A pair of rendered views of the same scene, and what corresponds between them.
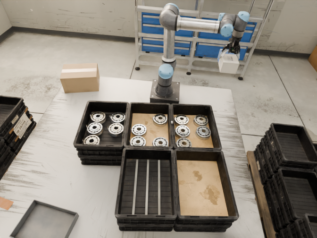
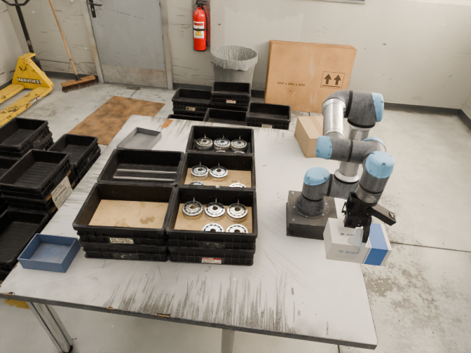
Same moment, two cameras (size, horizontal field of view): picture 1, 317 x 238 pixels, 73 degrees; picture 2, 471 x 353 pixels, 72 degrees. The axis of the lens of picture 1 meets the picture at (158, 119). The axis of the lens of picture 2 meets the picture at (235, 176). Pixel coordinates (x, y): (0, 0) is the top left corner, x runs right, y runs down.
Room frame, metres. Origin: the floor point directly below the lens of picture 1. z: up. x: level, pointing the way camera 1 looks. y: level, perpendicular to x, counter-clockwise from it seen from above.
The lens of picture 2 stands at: (1.10, -1.31, 2.00)
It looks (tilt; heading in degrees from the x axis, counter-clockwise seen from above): 39 degrees down; 93
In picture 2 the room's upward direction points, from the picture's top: 3 degrees clockwise
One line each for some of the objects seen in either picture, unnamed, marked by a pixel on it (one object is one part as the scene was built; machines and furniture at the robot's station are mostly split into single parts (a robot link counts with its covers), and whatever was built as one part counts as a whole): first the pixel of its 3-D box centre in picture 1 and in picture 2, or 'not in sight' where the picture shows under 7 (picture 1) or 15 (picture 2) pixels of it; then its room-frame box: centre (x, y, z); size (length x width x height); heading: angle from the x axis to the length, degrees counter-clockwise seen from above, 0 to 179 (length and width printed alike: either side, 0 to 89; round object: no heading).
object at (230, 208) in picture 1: (200, 185); (129, 213); (0.56, -0.26, 0.87); 0.40 x 0.30 x 0.11; 3
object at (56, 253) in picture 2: not in sight; (50, 252); (0.22, -0.43, 0.74); 0.20 x 0.15 x 0.07; 179
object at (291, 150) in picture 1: (282, 156); not in sight; (1.16, -1.16, 0.37); 0.40 x 0.30 x 0.45; 178
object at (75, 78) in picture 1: (81, 77); (316, 136); (1.57, 0.73, 0.78); 0.30 x 0.22 x 0.16; 102
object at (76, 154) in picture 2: not in sight; (74, 164); (-0.33, 0.74, 0.31); 0.40 x 0.30 x 0.34; 88
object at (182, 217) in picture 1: (202, 181); (127, 206); (0.56, -0.26, 0.92); 0.40 x 0.30 x 0.02; 3
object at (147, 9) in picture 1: (199, 13); not in sight; (2.94, -0.43, 0.91); 1.70 x 0.10 x 0.05; 88
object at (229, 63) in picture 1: (227, 61); (355, 241); (1.51, -0.51, 1.10); 0.20 x 0.12 x 0.09; 178
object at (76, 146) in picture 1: (104, 122); (221, 140); (0.93, 0.36, 0.92); 0.40 x 0.30 x 0.02; 3
